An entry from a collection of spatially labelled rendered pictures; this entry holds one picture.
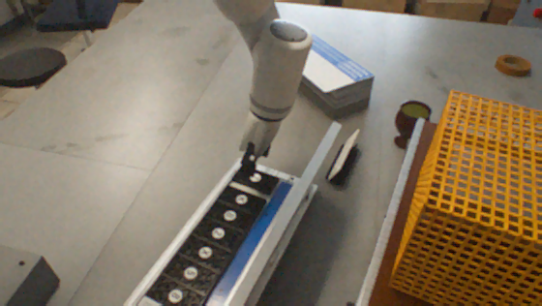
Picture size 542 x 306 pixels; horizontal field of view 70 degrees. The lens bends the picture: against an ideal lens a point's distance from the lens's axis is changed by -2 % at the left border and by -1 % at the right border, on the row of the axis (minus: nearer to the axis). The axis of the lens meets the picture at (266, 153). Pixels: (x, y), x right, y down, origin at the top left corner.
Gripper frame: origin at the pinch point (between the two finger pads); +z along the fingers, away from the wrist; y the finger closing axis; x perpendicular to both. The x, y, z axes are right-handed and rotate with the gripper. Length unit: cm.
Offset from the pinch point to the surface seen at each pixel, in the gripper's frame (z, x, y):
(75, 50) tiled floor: 148, -219, -142
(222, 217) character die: 6.1, 0.0, 13.1
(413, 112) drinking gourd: -6.7, 27.1, -30.7
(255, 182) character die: 5.7, 1.8, 1.3
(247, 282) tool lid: -14.7, 12.6, 32.0
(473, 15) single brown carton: 68, 63, -309
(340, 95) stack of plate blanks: -0.5, 8.6, -33.1
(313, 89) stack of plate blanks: 5.1, 0.3, -37.9
